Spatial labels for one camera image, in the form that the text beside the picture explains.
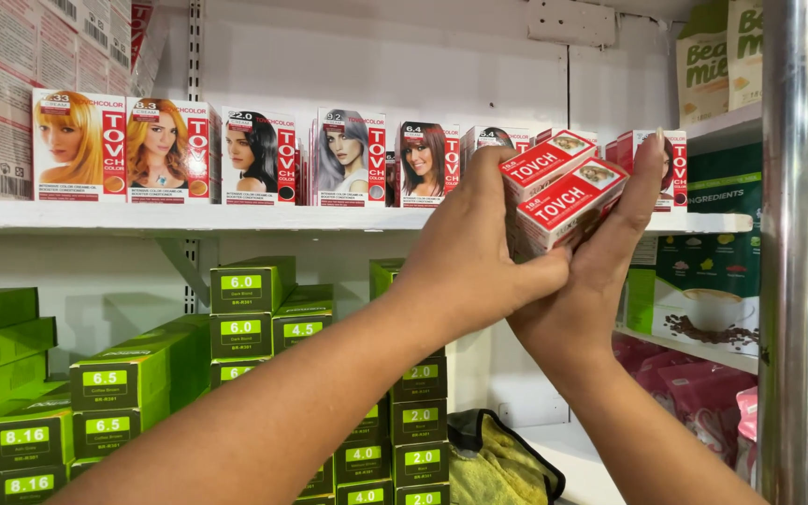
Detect stacks of green dye packs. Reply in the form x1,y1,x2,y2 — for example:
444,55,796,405
0,255,451,505

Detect shiny metal pole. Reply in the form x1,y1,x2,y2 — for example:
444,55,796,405
757,0,808,505

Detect stack of large dye cartons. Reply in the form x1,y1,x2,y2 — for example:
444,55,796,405
0,0,154,202

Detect person's right hand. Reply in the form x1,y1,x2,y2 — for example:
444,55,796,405
508,128,669,370

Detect slotted white wall rail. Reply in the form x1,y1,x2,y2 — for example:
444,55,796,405
185,0,207,314

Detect yellow cloth with black edge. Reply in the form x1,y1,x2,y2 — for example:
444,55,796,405
446,408,567,505

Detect red white hair dye box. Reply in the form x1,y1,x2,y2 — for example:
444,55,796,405
501,129,599,206
514,158,631,262

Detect low white shelf board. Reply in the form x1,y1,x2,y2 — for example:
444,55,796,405
516,421,626,505

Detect white shelf bracket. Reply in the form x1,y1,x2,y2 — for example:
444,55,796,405
153,237,214,307

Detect person's left hand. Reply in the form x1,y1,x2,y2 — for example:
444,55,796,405
390,144,575,346

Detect row of portrait hair colour boxes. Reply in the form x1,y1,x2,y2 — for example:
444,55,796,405
31,87,690,213

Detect white wall plate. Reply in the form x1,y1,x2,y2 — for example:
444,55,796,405
526,0,617,49

